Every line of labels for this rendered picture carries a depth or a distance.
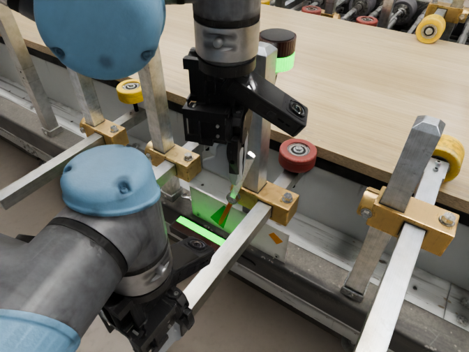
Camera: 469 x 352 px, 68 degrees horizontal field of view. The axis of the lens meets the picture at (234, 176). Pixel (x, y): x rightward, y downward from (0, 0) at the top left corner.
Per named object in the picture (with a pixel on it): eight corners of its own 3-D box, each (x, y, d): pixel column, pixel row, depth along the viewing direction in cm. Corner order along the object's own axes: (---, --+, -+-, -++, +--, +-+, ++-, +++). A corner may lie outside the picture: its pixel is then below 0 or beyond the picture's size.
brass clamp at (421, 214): (440, 260, 52) (454, 239, 48) (352, 221, 57) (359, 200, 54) (447, 232, 56) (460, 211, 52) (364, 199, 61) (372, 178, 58)
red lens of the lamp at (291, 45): (284, 60, 53) (285, 45, 51) (250, 51, 55) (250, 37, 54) (301, 47, 56) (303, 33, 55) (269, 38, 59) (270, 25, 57)
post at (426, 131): (352, 313, 75) (444, 131, 42) (336, 305, 76) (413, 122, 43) (357, 301, 77) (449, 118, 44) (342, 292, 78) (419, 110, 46)
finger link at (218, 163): (207, 178, 57) (204, 132, 51) (242, 184, 56) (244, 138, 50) (201, 191, 55) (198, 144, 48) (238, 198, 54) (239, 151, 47)
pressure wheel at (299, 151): (300, 203, 77) (308, 164, 69) (269, 189, 80) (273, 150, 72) (315, 182, 82) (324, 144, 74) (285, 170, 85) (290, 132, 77)
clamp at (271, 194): (285, 227, 69) (288, 210, 66) (229, 200, 74) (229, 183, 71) (298, 209, 72) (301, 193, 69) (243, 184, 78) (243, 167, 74)
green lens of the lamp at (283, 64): (283, 75, 54) (284, 62, 53) (250, 66, 57) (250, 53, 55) (299, 61, 58) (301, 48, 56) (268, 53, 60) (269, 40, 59)
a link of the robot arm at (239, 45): (265, 10, 41) (252, 34, 35) (262, 47, 44) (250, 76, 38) (204, 4, 42) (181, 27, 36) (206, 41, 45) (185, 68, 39)
